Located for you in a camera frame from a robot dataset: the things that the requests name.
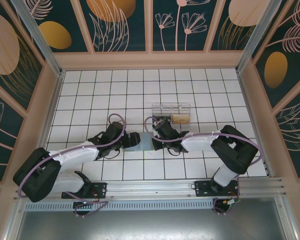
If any clear acrylic card holder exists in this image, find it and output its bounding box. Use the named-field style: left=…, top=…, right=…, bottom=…
left=151, top=102, right=192, bottom=130

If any pale grey-blue card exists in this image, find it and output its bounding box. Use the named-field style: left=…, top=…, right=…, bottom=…
left=123, top=132, right=154, bottom=153

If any black credit card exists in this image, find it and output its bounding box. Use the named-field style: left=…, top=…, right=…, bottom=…
left=152, top=114, right=172, bottom=122

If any tan cork cylinder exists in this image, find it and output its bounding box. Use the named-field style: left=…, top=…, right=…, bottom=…
left=170, top=114, right=191, bottom=125

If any grey metal sheet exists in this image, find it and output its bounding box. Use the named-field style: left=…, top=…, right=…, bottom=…
left=16, top=209, right=288, bottom=240

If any dark panel with pink flower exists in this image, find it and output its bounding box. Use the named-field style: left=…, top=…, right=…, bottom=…
left=0, top=74, right=28, bottom=183

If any pale circle gold lines panel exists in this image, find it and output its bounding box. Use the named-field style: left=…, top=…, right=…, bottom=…
left=209, top=0, right=266, bottom=53

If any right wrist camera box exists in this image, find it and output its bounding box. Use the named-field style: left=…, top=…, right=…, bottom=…
left=151, top=138, right=166, bottom=152

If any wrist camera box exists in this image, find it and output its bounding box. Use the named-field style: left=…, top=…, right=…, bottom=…
left=126, top=132, right=142, bottom=149
left=151, top=138, right=166, bottom=152

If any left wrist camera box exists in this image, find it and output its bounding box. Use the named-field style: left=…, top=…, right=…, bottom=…
left=126, top=132, right=142, bottom=149

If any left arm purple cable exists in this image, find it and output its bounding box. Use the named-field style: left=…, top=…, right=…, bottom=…
left=16, top=113, right=128, bottom=199

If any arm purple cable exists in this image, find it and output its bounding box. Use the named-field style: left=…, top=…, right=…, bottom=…
left=16, top=113, right=128, bottom=199
left=143, top=116, right=263, bottom=191

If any left thin black cable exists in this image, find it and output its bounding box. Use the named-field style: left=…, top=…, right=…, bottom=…
left=104, top=149, right=121, bottom=161

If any thin black cable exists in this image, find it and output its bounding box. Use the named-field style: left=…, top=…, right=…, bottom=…
left=164, top=146, right=184, bottom=156
left=104, top=149, right=121, bottom=161

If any right thin black cable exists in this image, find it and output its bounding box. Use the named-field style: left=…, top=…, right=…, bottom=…
left=164, top=146, right=184, bottom=156

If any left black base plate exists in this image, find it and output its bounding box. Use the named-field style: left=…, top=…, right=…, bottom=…
left=61, top=181, right=108, bottom=200

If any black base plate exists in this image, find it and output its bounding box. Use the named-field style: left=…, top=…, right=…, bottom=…
left=61, top=181, right=108, bottom=200
left=194, top=179, right=217, bottom=198

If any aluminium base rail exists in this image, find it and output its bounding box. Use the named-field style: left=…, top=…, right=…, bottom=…
left=13, top=176, right=287, bottom=201

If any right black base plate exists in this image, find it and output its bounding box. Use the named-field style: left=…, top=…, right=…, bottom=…
left=194, top=179, right=217, bottom=198

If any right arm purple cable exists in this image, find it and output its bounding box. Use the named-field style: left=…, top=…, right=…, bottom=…
left=143, top=116, right=263, bottom=191

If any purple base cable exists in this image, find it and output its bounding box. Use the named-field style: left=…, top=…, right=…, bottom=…
left=66, top=190, right=109, bottom=218

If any slotted grey cable duct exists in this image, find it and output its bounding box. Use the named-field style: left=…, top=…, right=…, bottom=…
left=23, top=199, right=215, bottom=213

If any pink flower wall panel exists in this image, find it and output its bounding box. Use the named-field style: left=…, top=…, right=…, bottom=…
left=149, top=0, right=213, bottom=53

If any coloured base wire bundle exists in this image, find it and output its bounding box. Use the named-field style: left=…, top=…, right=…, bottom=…
left=213, top=197, right=242, bottom=215

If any orange circle leaf wall panel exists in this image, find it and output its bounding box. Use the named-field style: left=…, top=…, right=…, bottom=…
left=78, top=0, right=151, bottom=53

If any left aluminium corner post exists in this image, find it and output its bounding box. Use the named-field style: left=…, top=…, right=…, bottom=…
left=10, top=0, right=66, bottom=77

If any aluminium corner post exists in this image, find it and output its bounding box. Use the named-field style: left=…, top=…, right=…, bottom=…
left=10, top=0, right=66, bottom=77
left=235, top=0, right=290, bottom=74

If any pink feather wall panel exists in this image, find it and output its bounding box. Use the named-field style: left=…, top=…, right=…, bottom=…
left=272, top=96, right=300, bottom=180

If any right aluminium corner post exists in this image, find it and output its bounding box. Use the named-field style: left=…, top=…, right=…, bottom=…
left=235, top=0, right=290, bottom=74

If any gold oval feather wall panel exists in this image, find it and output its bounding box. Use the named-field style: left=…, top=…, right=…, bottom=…
left=251, top=0, right=300, bottom=110

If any large pale circle wall panel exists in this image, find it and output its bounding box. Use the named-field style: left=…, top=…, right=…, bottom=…
left=0, top=0, right=46, bottom=115

